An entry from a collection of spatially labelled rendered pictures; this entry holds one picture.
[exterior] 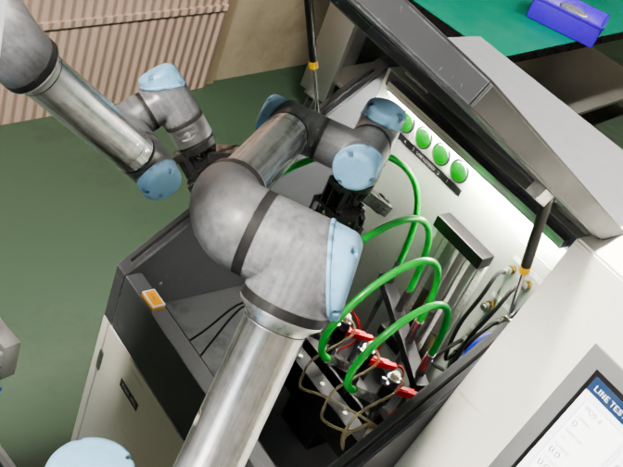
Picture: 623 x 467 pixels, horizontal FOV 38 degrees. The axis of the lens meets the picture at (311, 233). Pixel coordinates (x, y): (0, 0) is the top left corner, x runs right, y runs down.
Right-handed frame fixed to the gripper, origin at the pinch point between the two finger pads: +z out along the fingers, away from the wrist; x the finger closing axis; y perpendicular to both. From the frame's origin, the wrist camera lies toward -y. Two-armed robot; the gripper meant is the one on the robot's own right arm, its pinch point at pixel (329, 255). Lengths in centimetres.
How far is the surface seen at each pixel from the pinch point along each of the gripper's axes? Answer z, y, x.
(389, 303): 13.1, -18.4, 5.8
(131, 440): 63, 23, -12
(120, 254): 124, -44, -128
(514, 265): -8.0, -30.5, 19.9
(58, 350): 123, -2, -89
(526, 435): -2, -5, 50
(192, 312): 39.9, 5.6, -25.8
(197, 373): 27.7, 22.2, -0.9
